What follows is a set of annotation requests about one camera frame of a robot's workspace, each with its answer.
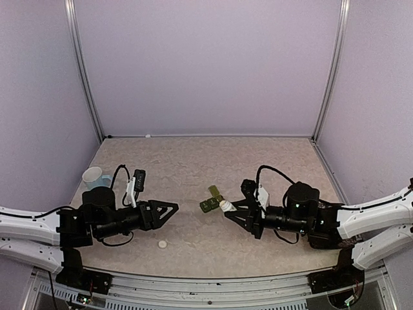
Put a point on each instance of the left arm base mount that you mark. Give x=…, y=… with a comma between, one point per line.
x=86, y=280

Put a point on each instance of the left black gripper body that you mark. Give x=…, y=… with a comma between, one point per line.
x=143, y=223

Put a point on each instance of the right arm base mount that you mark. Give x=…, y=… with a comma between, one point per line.
x=335, y=278

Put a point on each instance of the left aluminium frame post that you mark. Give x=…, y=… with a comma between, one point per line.
x=81, y=67

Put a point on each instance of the green weekly pill organizer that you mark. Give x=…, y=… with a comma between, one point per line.
x=213, y=202

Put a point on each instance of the front aluminium rail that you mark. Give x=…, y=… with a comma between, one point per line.
x=288, y=291

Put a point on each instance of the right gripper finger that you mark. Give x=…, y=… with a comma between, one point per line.
x=243, y=218
x=246, y=204

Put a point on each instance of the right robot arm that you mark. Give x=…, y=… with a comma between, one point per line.
x=364, y=233

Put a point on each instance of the light blue mug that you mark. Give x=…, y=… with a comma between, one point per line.
x=93, y=177

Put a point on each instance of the aluminium frame post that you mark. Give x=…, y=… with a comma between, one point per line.
x=333, y=70
x=81, y=67

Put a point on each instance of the white pill bottle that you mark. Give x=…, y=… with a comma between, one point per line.
x=226, y=206

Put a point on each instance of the right aluminium frame post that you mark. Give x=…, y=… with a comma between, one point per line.
x=333, y=70

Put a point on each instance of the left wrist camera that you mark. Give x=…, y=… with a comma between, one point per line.
x=134, y=187

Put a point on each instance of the black floral square plate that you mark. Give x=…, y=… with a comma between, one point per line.
x=349, y=242

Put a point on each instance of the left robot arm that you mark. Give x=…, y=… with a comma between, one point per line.
x=50, y=240

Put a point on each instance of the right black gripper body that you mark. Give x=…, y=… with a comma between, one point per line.
x=255, y=222

